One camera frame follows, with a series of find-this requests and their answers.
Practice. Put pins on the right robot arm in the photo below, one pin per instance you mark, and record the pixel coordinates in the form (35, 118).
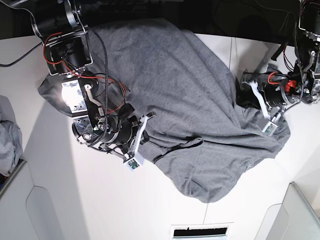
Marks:
(63, 27)

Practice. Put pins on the light grey clothes pile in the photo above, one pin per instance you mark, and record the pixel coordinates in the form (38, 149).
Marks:
(11, 148)

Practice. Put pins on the left white bin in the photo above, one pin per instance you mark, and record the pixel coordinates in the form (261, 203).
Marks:
(26, 210)

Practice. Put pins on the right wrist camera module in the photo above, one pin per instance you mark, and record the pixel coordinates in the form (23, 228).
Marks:
(135, 162)

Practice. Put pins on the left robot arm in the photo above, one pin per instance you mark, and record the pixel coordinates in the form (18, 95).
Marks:
(306, 42)

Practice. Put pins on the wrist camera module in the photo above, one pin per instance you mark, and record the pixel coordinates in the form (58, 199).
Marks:
(268, 126)
(135, 162)

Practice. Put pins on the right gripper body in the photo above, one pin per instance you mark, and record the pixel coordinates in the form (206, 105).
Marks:
(123, 135)

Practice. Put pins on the white table cable slot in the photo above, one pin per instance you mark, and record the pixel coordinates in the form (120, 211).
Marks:
(214, 231)

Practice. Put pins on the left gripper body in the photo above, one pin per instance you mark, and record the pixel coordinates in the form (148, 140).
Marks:
(273, 89)

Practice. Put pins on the white bin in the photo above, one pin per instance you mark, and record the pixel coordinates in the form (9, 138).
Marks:
(293, 219)
(26, 210)

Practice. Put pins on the dark grey t-shirt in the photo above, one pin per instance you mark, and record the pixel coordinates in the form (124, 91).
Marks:
(200, 137)

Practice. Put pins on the right white bin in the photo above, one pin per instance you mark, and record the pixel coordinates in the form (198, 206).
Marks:
(293, 219)

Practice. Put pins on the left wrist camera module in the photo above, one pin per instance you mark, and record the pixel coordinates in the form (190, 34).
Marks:
(268, 126)

